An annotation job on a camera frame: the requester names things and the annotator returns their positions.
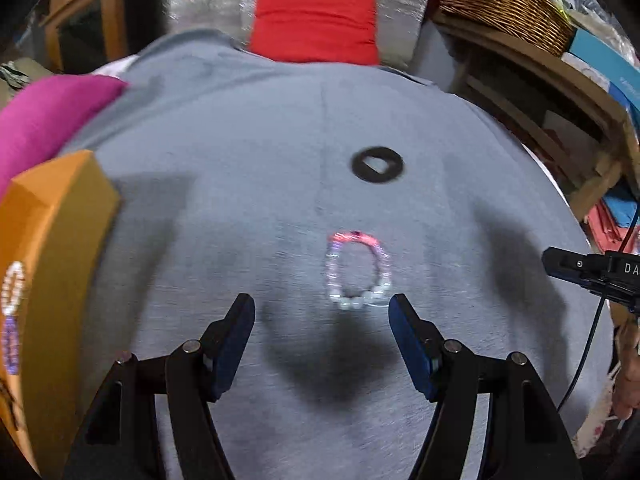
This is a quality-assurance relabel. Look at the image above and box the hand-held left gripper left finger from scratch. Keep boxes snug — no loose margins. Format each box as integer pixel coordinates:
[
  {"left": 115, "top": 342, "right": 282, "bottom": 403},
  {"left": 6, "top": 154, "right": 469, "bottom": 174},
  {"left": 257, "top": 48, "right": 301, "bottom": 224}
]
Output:
[{"left": 62, "top": 293, "right": 257, "bottom": 480}]

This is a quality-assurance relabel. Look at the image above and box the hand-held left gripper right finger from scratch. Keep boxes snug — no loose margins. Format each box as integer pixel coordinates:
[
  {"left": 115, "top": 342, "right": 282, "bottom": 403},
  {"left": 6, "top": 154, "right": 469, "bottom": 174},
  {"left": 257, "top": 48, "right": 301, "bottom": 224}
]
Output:
[{"left": 388, "top": 294, "right": 583, "bottom": 480}]

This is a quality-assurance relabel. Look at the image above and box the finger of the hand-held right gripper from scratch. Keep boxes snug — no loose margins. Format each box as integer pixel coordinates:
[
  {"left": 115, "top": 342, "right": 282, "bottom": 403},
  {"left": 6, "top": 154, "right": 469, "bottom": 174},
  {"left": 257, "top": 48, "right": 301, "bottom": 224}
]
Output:
[{"left": 541, "top": 247, "right": 608, "bottom": 281}]

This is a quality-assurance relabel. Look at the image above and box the pink and clear bead bracelet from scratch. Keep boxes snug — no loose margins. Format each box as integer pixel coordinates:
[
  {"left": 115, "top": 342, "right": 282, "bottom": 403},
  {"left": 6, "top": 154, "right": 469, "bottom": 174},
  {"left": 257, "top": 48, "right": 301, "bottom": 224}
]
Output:
[{"left": 324, "top": 229, "right": 392, "bottom": 311}]

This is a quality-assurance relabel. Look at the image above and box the orange box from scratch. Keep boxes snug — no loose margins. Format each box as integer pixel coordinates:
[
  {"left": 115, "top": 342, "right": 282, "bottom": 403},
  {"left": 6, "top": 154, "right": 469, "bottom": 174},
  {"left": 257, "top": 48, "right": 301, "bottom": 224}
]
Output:
[{"left": 0, "top": 150, "right": 122, "bottom": 476}]

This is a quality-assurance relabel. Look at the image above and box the purple bead bracelet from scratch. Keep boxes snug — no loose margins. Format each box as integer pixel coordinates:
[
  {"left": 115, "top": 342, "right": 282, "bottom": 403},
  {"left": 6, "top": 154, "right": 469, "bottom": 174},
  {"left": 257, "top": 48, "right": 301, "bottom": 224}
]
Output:
[{"left": 1, "top": 317, "right": 22, "bottom": 376}]

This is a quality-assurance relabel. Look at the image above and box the white bead bracelet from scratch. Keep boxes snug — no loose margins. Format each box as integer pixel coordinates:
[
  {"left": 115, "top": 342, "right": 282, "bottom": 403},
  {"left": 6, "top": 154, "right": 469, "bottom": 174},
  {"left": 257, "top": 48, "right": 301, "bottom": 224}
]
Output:
[{"left": 1, "top": 261, "right": 28, "bottom": 317}]

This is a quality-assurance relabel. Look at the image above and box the person's right hand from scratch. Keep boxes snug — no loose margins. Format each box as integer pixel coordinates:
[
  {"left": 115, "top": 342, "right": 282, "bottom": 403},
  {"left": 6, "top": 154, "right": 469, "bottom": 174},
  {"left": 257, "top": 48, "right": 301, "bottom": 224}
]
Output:
[{"left": 616, "top": 320, "right": 640, "bottom": 421}]

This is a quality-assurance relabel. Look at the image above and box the red cloth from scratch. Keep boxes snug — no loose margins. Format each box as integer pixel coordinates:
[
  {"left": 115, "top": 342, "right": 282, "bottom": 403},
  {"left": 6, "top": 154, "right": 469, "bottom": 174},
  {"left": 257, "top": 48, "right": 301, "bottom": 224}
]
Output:
[{"left": 587, "top": 185, "right": 640, "bottom": 256}]

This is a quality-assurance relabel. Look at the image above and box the floral cloth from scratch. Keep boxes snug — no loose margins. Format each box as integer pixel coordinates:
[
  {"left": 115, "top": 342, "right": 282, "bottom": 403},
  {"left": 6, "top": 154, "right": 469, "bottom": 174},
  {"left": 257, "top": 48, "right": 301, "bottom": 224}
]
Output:
[{"left": 572, "top": 360, "right": 626, "bottom": 458}]

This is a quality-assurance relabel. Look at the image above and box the black scrunchie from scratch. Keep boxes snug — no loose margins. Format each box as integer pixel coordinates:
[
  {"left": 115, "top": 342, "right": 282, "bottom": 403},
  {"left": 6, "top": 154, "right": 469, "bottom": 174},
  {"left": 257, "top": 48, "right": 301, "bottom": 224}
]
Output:
[{"left": 351, "top": 146, "right": 405, "bottom": 184}]

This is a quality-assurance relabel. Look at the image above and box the wooden shelf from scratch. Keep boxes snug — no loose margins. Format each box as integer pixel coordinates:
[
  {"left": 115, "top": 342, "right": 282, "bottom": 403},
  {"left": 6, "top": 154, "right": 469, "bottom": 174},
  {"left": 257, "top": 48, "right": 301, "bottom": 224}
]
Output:
[{"left": 432, "top": 10, "right": 640, "bottom": 221}]

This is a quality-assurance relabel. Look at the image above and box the grey blanket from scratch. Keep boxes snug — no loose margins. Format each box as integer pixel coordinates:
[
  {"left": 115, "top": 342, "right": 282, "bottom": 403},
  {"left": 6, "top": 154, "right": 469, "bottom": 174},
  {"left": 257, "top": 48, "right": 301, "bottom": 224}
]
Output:
[{"left": 60, "top": 29, "right": 616, "bottom": 480}]

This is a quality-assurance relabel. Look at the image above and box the blue cardboard box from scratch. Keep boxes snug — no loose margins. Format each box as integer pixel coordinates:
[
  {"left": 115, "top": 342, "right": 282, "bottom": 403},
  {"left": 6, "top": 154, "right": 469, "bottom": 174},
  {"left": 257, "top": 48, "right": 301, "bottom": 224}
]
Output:
[{"left": 567, "top": 27, "right": 640, "bottom": 106}]

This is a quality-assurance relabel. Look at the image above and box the wicker basket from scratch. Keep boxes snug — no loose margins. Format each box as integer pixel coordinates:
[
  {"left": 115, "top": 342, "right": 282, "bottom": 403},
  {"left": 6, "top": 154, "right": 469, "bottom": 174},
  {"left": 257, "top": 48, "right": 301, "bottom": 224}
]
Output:
[{"left": 432, "top": 0, "right": 576, "bottom": 58}]

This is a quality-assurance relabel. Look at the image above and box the magenta cushion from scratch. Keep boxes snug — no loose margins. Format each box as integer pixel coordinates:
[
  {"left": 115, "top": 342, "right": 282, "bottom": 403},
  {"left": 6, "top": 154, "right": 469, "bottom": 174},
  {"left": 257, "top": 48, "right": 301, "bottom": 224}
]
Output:
[{"left": 0, "top": 76, "right": 128, "bottom": 196}]

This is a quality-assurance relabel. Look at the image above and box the red cushion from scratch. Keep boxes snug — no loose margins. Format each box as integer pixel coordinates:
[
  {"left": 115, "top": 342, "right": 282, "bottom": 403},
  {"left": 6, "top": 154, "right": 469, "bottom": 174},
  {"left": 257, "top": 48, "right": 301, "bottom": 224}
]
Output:
[{"left": 248, "top": 0, "right": 379, "bottom": 67}]

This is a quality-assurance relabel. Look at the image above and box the olive cloth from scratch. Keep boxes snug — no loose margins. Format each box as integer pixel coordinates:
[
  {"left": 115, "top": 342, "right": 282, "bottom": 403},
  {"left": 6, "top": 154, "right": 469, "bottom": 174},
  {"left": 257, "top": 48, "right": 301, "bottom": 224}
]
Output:
[{"left": 0, "top": 60, "right": 56, "bottom": 111}]

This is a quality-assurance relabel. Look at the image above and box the wooden cabinet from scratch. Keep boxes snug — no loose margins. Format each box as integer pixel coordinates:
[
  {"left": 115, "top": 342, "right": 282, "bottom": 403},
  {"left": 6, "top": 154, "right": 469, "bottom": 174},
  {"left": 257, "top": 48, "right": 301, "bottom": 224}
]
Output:
[{"left": 40, "top": 0, "right": 171, "bottom": 73}]

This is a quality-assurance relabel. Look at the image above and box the black cable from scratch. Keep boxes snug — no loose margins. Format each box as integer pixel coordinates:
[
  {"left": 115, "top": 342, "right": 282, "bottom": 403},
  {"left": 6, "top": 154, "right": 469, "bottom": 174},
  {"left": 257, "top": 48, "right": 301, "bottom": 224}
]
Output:
[{"left": 557, "top": 300, "right": 608, "bottom": 411}]

